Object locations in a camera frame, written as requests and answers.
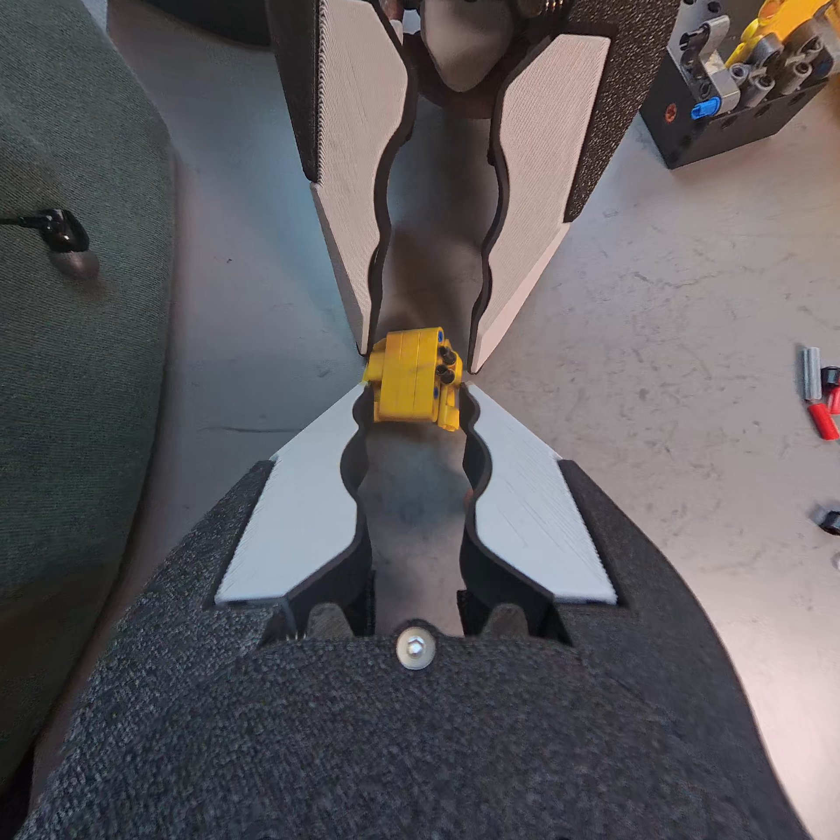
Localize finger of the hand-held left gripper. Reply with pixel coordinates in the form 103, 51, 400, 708
310, 0, 421, 355
467, 33, 613, 375

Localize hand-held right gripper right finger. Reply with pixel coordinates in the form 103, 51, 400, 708
461, 382, 619, 605

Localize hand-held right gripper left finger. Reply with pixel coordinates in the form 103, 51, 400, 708
215, 384, 374, 605

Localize yellow lego subassembly blue pins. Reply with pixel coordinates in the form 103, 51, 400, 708
363, 326, 464, 432

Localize person's left forearm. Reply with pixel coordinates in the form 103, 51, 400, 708
141, 0, 273, 47

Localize lego model on black base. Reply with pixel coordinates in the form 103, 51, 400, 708
640, 0, 840, 170

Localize pile of small lego pieces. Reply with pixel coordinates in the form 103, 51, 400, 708
801, 346, 840, 572

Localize black earbud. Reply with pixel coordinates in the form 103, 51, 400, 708
42, 209, 91, 253

